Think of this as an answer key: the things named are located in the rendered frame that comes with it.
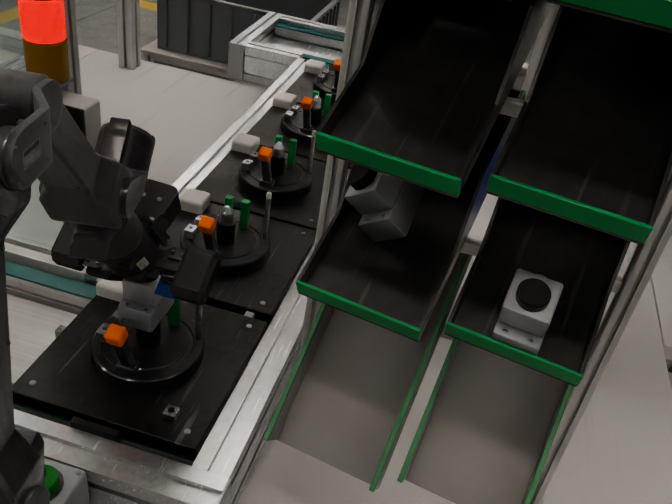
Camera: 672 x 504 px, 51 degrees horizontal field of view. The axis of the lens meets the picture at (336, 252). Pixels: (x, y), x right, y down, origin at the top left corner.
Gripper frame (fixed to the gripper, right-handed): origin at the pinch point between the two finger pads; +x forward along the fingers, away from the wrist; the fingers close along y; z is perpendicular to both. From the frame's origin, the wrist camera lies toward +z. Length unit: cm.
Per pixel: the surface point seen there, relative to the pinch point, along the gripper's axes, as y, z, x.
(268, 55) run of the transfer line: 25, 87, 79
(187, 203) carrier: 9.9, 20.3, 27.5
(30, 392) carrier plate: 9.3, -17.0, 3.4
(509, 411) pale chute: -44.6, -3.8, 0.5
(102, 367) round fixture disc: 2.8, -11.7, 4.8
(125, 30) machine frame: 63, 80, 72
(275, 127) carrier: 8, 51, 51
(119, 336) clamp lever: -0.9, -8.6, -2.9
